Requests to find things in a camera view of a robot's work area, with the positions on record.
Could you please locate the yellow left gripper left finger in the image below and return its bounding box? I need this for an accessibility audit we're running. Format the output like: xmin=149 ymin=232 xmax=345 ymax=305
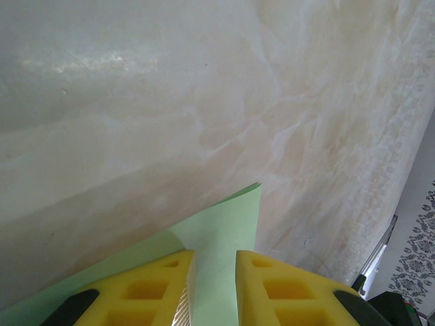
xmin=39 ymin=249 xmax=197 ymax=326

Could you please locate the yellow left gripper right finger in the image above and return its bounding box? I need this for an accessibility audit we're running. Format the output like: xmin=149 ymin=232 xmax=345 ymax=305
xmin=234 ymin=250 xmax=392 ymax=326

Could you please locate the green square paper sheet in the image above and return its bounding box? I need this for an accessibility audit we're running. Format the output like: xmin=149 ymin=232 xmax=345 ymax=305
xmin=0 ymin=182 xmax=263 ymax=326

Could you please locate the aluminium side rail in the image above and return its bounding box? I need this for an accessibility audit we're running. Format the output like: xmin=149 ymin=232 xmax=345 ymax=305
xmin=360 ymin=213 xmax=399 ymax=300

